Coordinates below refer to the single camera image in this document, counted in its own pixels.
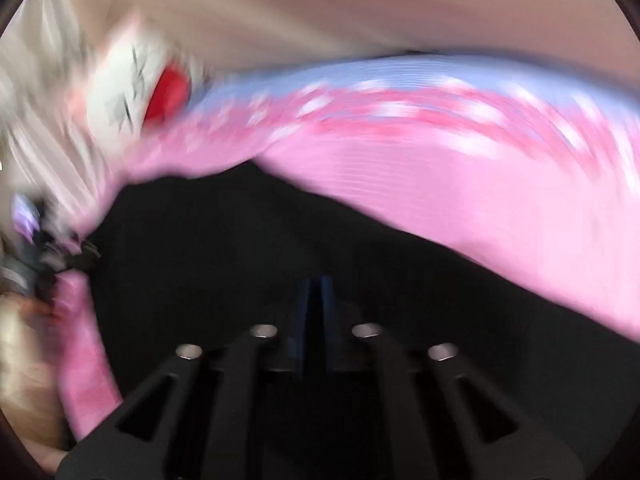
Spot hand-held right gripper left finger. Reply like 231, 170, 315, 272
56, 278, 316, 480

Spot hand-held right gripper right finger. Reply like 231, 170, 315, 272
319, 276, 587, 480

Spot black pants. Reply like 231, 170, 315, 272
75, 159, 640, 480

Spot white satin curtain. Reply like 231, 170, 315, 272
0, 0, 108, 231

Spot pink floral bed sheet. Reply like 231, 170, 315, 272
54, 56, 640, 443

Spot cat face cushion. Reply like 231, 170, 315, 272
64, 10, 213, 138

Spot beige headboard cover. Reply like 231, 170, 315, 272
50, 0, 640, 78

